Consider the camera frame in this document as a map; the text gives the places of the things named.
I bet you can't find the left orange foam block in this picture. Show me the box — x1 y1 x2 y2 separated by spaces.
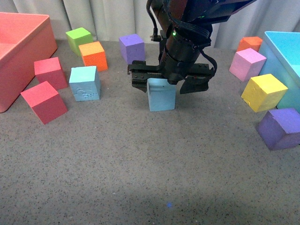
79 41 108 71

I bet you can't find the orange foam block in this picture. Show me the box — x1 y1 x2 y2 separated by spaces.
236 37 263 52
79 41 108 71

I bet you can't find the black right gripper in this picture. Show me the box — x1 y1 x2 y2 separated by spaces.
127 41 214 94

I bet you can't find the dented light blue foam block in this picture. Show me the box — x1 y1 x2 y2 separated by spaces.
69 66 101 102

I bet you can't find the far red foam block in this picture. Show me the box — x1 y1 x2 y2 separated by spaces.
34 57 68 90

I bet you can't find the near red foam block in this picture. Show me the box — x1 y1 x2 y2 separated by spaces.
21 81 68 124

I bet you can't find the light blue plastic bin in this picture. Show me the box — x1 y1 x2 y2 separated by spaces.
259 31 300 112

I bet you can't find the near purple foam block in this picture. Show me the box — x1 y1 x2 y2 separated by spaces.
256 108 300 150

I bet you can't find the yellow foam block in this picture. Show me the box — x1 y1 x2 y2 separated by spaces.
241 74 288 113

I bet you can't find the red foam block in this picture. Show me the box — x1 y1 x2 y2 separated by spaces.
34 57 68 90
21 81 68 124

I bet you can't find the smooth light blue foam block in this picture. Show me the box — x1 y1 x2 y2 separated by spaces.
147 78 176 112

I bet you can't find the pink foam block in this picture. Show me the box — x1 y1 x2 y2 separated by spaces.
229 48 267 82

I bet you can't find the far right orange foam block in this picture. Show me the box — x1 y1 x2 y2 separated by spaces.
236 37 263 52

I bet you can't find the green foam block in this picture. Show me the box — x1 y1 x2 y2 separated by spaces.
66 27 93 56

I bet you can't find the far purple foam block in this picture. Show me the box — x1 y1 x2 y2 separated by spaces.
119 34 145 65

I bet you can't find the grey pleated curtain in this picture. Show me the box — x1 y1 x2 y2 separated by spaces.
0 0 300 49

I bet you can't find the purple foam block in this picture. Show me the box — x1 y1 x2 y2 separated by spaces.
119 34 145 65
256 108 300 150

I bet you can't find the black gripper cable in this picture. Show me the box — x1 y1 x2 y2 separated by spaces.
198 48 218 83

